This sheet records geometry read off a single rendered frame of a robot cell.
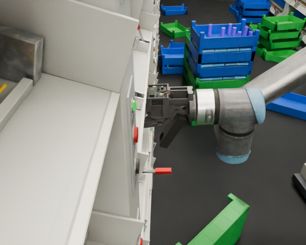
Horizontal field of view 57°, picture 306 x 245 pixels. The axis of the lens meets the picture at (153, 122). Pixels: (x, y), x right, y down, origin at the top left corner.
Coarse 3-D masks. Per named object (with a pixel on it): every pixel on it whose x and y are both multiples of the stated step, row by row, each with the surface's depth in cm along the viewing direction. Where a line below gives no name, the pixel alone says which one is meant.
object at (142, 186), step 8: (152, 80) 97; (144, 128) 79; (144, 136) 76; (144, 144) 73; (144, 152) 71; (144, 184) 63; (144, 192) 61; (144, 200) 59; (144, 208) 58; (144, 240) 47
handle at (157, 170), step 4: (156, 168) 63; (160, 168) 63; (164, 168) 63; (168, 168) 62; (144, 172) 62; (148, 172) 62; (152, 172) 62; (156, 172) 62; (160, 172) 62; (164, 172) 62; (168, 172) 62
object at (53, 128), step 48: (0, 0) 16; (48, 0) 16; (0, 48) 15; (48, 48) 17; (96, 48) 17; (0, 96) 15; (48, 96) 16; (96, 96) 18; (0, 144) 13; (48, 144) 14; (96, 144) 15; (0, 192) 11; (48, 192) 12; (0, 240) 10; (48, 240) 10
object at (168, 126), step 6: (180, 114) 71; (174, 120) 72; (180, 120) 71; (186, 120) 71; (168, 126) 75; (174, 126) 72; (180, 126) 72; (162, 132) 77; (168, 132) 73; (174, 132) 73; (162, 138) 76; (168, 138) 74; (162, 144) 76; (168, 144) 76
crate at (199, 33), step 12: (192, 24) 152; (216, 24) 155; (228, 24) 155; (240, 24) 156; (192, 36) 152; (204, 36) 154; (216, 36) 154; (228, 36) 154; (240, 36) 140; (252, 36) 140; (204, 48) 141
